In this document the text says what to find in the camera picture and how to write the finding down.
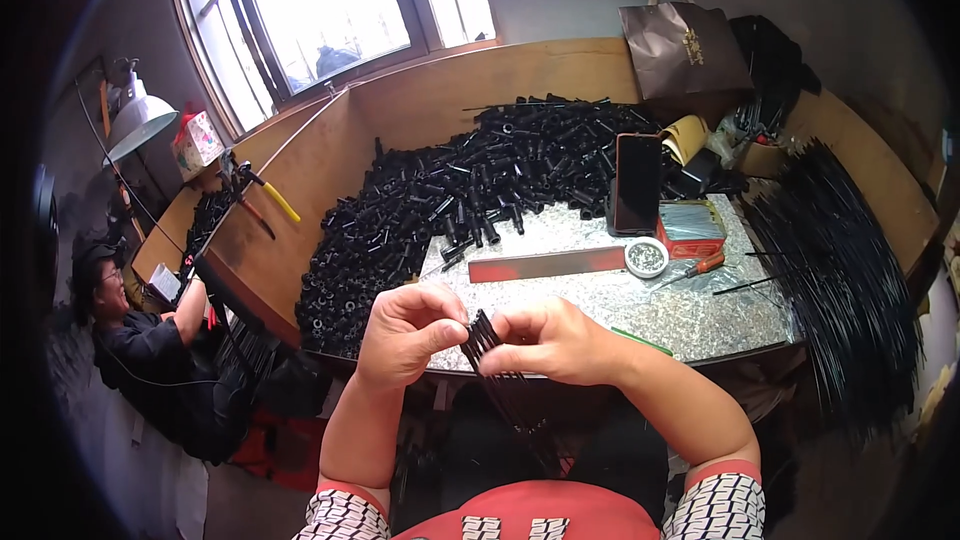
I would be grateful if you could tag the person's left hand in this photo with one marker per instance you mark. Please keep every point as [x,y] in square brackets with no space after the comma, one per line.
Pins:
[397,337]

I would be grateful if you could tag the person's right hand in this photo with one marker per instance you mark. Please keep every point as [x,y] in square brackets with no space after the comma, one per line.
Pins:
[551,341]

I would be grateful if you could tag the bundle of black rods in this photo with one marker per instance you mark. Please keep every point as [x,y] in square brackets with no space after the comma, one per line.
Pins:
[504,382]

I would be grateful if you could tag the red edged metal bar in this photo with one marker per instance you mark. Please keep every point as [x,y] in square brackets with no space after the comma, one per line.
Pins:
[546,265]

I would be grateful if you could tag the green pen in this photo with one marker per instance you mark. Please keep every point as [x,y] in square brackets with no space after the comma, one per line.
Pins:
[639,341]

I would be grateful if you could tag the person's legs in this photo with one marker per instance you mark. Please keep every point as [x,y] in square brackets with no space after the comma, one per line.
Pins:
[525,450]

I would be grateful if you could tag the white bowl of small parts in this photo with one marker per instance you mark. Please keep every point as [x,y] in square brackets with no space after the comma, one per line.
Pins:
[646,256]

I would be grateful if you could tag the heap of black plastic tubes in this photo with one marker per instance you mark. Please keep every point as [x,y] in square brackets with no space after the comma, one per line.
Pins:
[465,195]

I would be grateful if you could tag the person's body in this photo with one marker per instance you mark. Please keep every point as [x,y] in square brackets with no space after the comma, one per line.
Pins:
[536,506]

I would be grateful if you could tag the black smartphone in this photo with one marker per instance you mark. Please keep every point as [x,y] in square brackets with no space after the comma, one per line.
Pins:
[636,184]

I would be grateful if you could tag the red tin box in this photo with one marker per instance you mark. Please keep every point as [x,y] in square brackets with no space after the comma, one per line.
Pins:
[691,229]

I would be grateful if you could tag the loose black rod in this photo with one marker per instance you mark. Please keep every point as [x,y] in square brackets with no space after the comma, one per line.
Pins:
[757,283]

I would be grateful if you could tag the roll of tan tape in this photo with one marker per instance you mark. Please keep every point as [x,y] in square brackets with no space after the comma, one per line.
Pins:
[684,137]

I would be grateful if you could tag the patterned tissue box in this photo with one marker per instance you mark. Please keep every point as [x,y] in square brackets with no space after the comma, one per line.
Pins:
[197,144]

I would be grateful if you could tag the cardboard box of clutter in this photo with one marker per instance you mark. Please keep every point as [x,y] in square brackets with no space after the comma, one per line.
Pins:
[757,142]

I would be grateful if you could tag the heap of long black rods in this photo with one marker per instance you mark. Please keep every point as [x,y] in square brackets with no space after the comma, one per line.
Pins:
[840,285]

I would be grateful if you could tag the brown paper bag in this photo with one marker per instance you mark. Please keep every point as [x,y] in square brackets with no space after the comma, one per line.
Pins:
[684,49]

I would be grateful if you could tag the window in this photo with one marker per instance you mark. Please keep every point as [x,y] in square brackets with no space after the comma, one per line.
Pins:
[322,15]

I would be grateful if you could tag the white desk lamp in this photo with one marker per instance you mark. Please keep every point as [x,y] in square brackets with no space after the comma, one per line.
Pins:
[135,116]

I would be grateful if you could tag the black clothing heap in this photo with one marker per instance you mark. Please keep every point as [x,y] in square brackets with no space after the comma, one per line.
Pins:
[772,60]

